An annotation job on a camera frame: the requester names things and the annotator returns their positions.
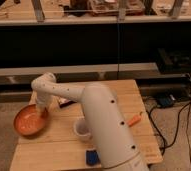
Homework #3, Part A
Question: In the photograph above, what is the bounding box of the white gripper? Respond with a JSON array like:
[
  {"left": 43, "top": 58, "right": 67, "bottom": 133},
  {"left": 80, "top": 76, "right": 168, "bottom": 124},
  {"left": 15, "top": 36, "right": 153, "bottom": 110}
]
[{"left": 36, "top": 95, "right": 52, "bottom": 116}]

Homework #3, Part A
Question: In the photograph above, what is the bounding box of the orange ceramic bowl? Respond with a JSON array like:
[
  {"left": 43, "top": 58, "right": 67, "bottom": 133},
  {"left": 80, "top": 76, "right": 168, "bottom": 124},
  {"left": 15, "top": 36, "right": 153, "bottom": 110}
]
[{"left": 13, "top": 104, "right": 49, "bottom": 136}]

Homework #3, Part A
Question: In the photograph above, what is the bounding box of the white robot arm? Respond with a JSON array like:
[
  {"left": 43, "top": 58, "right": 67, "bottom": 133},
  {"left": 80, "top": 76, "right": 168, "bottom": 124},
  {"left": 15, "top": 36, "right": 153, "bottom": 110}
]
[{"left": 31, "top": 73, "right": 149, "bottom": 171}]

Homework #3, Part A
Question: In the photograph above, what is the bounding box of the black and white box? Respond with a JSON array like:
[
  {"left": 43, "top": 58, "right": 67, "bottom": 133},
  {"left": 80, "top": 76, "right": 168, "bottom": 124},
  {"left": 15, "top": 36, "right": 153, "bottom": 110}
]
[{"left": 58, "top": 98, "right": 73, "bottom": 108}]

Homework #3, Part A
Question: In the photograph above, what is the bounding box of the white cup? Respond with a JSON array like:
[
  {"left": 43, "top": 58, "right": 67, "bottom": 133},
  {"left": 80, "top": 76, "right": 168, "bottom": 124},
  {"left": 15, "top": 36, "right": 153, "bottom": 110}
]
[{"left": 73, "top": 118, "right": 92, "bottom": 142}]

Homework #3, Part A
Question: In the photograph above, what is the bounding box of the wooden table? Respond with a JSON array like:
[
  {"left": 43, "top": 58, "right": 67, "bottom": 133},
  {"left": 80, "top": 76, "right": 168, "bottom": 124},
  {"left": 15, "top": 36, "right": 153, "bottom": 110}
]
[{"left": 10, "top": 80, "right": 163, "bottom": 171}]

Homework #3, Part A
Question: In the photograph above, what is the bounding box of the blue sponge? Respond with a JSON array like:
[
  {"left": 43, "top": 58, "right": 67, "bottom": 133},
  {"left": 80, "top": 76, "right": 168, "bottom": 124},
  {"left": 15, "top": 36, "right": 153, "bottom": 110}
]
[{"left": 86, "top": 150, "right": 100, "bottom": 166}]

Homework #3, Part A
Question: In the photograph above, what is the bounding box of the orange carrot toy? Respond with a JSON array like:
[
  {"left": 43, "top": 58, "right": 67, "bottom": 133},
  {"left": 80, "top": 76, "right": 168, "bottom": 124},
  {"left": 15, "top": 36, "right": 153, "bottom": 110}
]
[{"left": 127, "top": 113, "right": 142, "bottom": 127}]

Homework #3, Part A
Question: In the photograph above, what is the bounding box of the long metal shelf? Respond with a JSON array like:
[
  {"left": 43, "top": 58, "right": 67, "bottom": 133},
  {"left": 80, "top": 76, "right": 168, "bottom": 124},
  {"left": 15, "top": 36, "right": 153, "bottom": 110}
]
[{"left": 0, "top": 63, "right": 188, "bottom": 85}]

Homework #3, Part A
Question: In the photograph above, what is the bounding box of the black power adapter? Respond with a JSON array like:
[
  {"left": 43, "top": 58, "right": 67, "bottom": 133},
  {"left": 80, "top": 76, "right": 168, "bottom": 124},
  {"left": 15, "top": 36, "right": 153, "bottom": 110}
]
[{"left": 155, "top": 95, "right": 174, "bottom": 108}]

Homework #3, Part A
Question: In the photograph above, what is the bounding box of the black case on shelf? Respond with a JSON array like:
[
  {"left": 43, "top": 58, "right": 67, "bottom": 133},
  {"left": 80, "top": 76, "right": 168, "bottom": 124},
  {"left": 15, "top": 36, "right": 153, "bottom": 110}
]
[{"left": 156, "top": 48, "right": 191, "bottom": 74}]

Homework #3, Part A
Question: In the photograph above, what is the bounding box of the black floor cable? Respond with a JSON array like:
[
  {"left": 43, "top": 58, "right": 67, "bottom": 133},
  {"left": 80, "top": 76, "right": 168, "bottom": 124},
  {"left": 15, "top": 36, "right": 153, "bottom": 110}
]
[{"left": 145, "top": 73, "right": 191, "bottom": 171}]

